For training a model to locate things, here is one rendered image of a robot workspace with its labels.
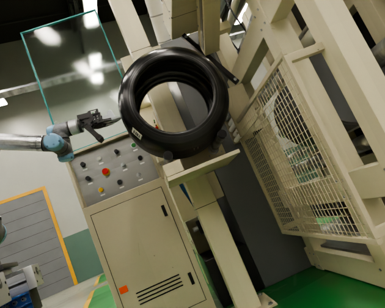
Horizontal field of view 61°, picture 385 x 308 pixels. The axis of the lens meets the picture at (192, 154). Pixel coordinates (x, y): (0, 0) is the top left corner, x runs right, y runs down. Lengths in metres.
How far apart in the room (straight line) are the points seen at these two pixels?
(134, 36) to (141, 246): 1.31
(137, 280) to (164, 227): 0.35
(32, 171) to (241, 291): 9.83
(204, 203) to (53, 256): 9.17
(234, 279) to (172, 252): 0.43
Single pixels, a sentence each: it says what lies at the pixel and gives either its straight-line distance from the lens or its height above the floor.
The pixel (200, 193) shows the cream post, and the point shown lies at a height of 0.69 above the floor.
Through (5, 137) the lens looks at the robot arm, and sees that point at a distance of 1.66.
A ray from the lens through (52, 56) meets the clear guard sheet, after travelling 2.56.
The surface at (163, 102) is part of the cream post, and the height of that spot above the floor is 1.28.
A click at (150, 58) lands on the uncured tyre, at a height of 1.38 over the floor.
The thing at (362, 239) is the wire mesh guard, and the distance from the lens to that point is 1.25.
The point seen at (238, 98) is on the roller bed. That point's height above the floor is 1.12.
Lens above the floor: 0.62
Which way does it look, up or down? 9 degrees up
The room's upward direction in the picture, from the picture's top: 23 degrees counter-clockwise
